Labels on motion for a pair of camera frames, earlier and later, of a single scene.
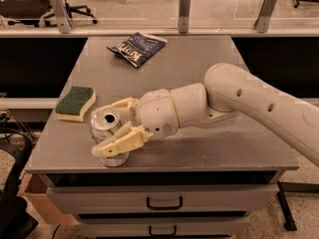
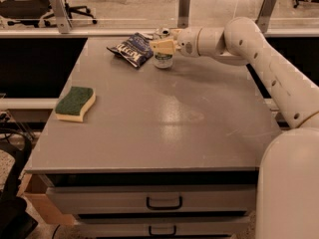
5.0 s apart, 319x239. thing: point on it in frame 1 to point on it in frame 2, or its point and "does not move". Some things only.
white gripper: [157, 111] to [187, 41]
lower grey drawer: [162, 226] does not move
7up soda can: [104, 123] to [163, 60]
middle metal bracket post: [184, 0] does not move
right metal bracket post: [268, 5] does not move
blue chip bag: [139, 48] does not move
